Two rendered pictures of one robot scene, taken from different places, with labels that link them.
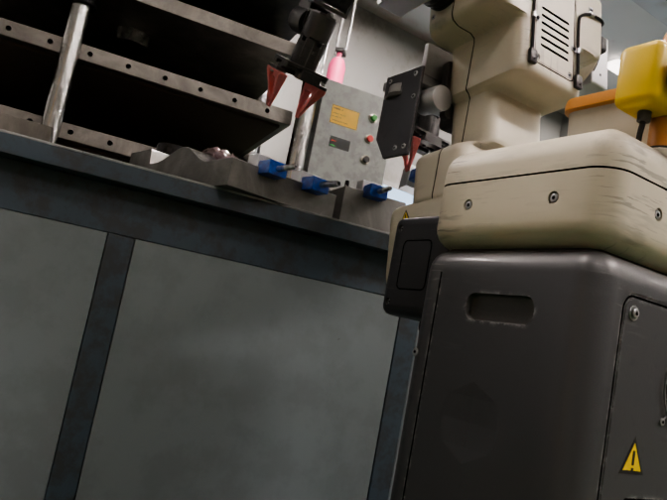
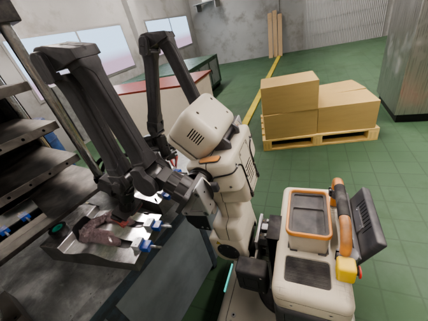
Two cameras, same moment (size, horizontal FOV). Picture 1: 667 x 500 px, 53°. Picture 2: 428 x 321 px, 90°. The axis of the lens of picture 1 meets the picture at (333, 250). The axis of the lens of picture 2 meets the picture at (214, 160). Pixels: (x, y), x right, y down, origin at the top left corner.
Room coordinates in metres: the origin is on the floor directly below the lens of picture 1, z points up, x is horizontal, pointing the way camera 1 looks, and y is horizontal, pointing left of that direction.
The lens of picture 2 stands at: (0.54, 0.13, 1.59)
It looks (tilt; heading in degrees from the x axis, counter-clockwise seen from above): 32 degrees down; 330
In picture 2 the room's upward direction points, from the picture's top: 14 degrees counter-clockwise
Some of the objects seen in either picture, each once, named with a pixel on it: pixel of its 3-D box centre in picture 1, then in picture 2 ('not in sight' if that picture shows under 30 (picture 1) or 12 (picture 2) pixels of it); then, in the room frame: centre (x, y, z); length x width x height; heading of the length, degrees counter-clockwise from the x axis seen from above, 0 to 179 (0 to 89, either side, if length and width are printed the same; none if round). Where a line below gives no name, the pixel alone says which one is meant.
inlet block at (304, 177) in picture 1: (318, 185); (159, 225); (1.34, 0.06, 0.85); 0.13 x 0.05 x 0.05; 39
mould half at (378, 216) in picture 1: (349, 219); (144, 182); (1.72, -0.03, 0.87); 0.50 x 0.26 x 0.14; 22
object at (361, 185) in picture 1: (377, 191); (169, 195); (1.45, -0.07, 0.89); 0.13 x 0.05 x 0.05; 21
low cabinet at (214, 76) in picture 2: not in sight; (177, 83); (6.20, -2.58, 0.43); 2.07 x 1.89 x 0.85; 123
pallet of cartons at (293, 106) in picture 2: not in sight; (310, 102); (2.15, -2.47, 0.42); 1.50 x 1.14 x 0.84; 33
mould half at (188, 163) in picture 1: (223, 184); (105, 233); (1.51, 0.27, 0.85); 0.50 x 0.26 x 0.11; 39
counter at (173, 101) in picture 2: not in sight; (148, 107); (4.84, -1.16, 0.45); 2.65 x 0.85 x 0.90; 33
